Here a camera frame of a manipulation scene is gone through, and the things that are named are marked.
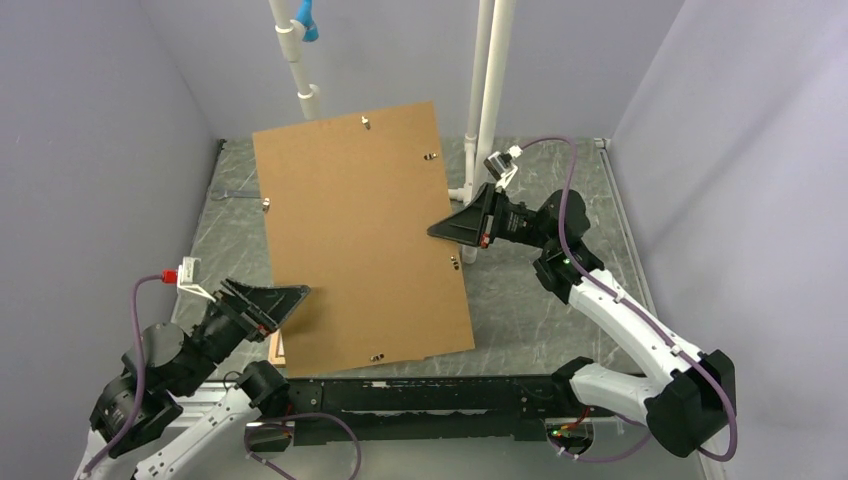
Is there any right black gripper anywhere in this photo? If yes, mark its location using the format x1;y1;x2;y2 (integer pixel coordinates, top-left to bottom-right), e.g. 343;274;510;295
428;182;556;250

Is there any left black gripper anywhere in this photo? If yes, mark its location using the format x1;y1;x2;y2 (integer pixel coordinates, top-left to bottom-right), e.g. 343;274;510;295
176;273;310;394

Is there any wooden picture frame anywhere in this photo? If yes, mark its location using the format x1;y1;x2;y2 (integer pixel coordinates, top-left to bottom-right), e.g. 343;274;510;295
268;331;286;368

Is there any brown backing board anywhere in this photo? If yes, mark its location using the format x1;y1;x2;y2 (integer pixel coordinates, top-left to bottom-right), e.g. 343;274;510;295
252;102;475;376

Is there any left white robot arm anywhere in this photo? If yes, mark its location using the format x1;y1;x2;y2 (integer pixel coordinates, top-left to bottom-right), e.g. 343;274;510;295
75;278;311;479

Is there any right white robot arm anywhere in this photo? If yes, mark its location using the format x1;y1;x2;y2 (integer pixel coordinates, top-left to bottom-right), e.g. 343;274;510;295
427;183;738;462

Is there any grey metal wrench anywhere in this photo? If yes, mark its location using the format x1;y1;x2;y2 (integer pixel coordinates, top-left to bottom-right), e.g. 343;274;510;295
209;189;261;201

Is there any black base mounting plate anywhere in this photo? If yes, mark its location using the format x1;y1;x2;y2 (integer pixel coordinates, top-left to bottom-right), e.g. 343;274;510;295
258;375;612;446

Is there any white PVC pipe stand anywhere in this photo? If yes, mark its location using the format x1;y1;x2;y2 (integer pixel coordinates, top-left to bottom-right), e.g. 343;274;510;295
268;0;518;265

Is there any blue nozzle on pipe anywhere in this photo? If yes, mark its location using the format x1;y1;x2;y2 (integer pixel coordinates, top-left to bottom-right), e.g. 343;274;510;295
295;0;319;43

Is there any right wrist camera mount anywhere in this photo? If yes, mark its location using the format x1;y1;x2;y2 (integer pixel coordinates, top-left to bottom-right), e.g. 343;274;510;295
483;145;523;190

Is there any aluminium rail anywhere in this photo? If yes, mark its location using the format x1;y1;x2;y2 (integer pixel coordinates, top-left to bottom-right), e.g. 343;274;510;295
105;377;727;480

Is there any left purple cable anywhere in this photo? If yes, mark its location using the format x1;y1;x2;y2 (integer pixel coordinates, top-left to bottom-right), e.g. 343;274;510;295
79;274;363;480

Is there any purple cable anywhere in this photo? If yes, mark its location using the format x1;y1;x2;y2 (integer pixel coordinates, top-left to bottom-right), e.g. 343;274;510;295
519;136;739;464
79;274;363;480

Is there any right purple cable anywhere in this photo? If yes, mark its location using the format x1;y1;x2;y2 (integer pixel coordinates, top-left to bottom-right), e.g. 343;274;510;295
519;136;739;464

